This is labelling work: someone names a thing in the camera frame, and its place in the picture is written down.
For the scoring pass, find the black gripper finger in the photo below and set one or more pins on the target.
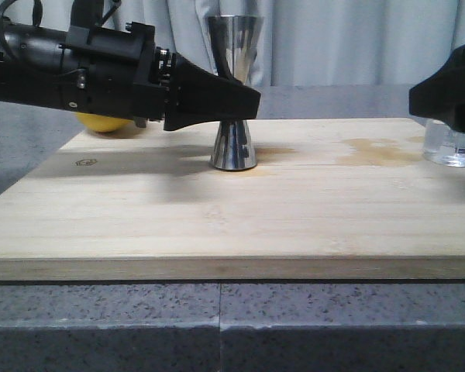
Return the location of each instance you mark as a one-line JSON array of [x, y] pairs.
[[442, 95], [196, 96]]

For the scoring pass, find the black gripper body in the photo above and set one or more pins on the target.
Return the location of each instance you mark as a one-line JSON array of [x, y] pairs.
[[121, 75]]

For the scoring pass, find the clear glass beaker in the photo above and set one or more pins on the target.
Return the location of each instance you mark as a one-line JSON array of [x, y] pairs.
[[442, 145]]

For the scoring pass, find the silver double jigger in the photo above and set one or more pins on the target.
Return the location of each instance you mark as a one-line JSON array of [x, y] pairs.
[[234, 41]]

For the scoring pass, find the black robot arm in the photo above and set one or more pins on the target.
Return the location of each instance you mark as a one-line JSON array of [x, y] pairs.
[[31, 55]]

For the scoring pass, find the yellow lemon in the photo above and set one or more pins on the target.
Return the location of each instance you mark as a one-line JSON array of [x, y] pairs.
[[100, 123]]

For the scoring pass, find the grey curtain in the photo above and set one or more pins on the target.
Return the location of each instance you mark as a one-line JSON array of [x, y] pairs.
[[316, 43]]

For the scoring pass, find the light wooden cutting board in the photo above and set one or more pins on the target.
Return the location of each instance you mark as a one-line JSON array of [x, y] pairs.
[[329, 199]]

